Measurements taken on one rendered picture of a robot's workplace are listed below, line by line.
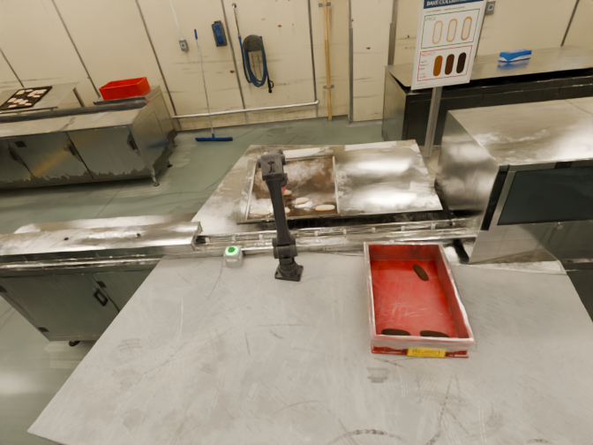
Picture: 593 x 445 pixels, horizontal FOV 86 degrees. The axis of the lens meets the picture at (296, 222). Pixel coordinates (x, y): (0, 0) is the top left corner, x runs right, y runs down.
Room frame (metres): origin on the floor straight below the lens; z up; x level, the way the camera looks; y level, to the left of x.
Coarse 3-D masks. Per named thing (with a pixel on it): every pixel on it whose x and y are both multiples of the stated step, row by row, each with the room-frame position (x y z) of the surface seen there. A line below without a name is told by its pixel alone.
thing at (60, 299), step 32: (32, 224) 1.73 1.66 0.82; (64, 224) 1.67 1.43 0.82; (96, 224) 1.62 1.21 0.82; (128, 224) 1.57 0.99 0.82; (0, 288) 1.34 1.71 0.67; (32, 288) 1.31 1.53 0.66; (64, 288) 1.29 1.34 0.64; (96, 288) 1.27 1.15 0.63; (128, 288) 1.24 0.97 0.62; (576, 288) 0.84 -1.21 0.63; (32, 320) 1.34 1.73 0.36; (64, 320) 1.31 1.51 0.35; (96, 320) 1.29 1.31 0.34
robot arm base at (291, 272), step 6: (294, 258) 1.01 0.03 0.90; (288, 264) 0.98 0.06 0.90; (294, 264) 0.98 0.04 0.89; (276, 270) 1.01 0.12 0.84; (282, 270) 0.97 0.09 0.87; (288, 270) 0.96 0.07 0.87; (294, 270) 0.97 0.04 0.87; (300, 270) 0.99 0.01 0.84; (276, 276) 0.97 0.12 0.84; (282, 276) 0.97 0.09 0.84; (288, 276) 0.96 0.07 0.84; (294, 276) 0.96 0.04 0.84; (300, 276) 0.95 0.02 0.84
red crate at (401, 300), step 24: (384, 264) 0.97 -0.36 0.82; (408, 264) 0.95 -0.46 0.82; (432, 264) 0.93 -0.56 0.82; (384, 288) 0.84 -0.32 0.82; (408, 288) 0.82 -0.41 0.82; (432, 288) 0.80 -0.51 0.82; (384, 312) 0.72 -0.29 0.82; (408, 312) 0.71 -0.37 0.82; (432, 312) 0.69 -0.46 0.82; (456, 336) 0.58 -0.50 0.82
